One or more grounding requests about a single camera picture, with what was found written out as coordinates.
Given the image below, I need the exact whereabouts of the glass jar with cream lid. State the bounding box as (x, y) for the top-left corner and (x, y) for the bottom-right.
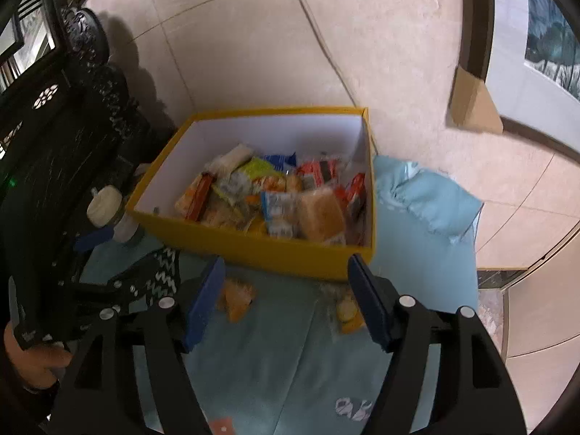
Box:
(86, 185), (146, 244)

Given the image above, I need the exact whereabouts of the clear yellow biscuit packet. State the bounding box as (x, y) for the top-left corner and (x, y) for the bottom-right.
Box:
(324, 283), (366, 341)

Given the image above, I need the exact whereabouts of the dark framed wall painting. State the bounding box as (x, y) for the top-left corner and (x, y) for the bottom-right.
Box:
(457, 0), (580, 164)

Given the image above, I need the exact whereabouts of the brown cardboard piece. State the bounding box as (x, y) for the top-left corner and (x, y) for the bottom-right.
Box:
(446, 66), (505, 136)

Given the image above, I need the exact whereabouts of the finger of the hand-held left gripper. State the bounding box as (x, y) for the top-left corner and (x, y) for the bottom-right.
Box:
(59, 259), (159, 327)
(57, 228), (117, 282)

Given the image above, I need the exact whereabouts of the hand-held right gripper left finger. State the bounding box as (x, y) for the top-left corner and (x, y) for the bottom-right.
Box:
(47, 256), (226, 435)

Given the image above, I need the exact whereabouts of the yellow cardboard box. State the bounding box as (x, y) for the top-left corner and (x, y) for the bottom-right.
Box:
(124, 106), (378, 282)

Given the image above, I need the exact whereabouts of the orange bun packet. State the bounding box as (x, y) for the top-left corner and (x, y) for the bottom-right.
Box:
(216, 278), (257, 324)

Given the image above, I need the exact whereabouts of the grey power plug with cable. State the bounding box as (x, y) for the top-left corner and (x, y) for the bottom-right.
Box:
(292, 0), (360, 108)

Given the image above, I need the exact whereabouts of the person's left hand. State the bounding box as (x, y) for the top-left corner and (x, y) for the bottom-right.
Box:
(2, 322), (74, 393)

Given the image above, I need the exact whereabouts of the dark carved wooden furniture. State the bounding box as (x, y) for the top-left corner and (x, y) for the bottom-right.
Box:
(0, 0), (178, 218)

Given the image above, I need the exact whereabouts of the light blue cloth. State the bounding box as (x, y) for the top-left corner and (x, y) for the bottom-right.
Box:
(77, 154), (484, 435)

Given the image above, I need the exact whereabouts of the person's left forearm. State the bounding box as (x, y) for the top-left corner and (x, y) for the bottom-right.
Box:
(0, 372), (62, 435)

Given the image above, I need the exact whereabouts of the pile of mixed snacks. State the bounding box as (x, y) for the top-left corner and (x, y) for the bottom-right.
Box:
(174, 142), (369, 246)

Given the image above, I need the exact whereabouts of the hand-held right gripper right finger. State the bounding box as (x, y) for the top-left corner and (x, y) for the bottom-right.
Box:
(347, 254), (529, 435)

